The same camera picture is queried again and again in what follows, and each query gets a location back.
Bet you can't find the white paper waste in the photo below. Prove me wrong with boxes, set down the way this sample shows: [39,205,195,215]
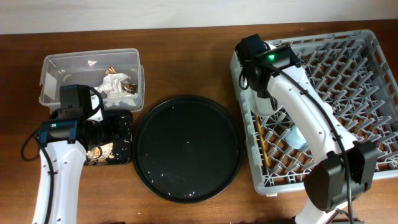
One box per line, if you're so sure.
[95,66,138,108]

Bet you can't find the wooden chopstick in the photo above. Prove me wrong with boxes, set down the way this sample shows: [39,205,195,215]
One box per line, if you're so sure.
[255,115,270,167]

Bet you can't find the grey round plate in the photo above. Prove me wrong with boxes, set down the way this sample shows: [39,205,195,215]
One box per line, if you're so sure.
[248,88,282,116]

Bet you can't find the blue cup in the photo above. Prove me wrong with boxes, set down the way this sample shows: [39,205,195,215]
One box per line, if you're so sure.
[285,126,307,149]

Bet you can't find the food scraps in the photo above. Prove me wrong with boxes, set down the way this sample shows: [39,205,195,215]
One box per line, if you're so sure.
[86,142,114,166]

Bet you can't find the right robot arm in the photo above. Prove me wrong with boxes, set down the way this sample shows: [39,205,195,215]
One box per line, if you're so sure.
[241,42,378,223]

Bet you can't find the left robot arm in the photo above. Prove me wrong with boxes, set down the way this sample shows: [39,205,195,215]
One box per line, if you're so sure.
[32,109,132,223]

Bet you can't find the clear plastic waste bin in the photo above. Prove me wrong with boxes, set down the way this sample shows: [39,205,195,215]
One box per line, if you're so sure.
[39,48,145,112]

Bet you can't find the grey dishwasher rack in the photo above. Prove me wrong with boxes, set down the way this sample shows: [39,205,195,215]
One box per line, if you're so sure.
[235,30,397,197]

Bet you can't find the black rectangular tray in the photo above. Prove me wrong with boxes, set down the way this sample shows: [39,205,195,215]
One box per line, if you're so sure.
[46,107,134,166]

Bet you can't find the round black serving tray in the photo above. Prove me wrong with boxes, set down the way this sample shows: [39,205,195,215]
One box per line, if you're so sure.
[132,95,244,203]

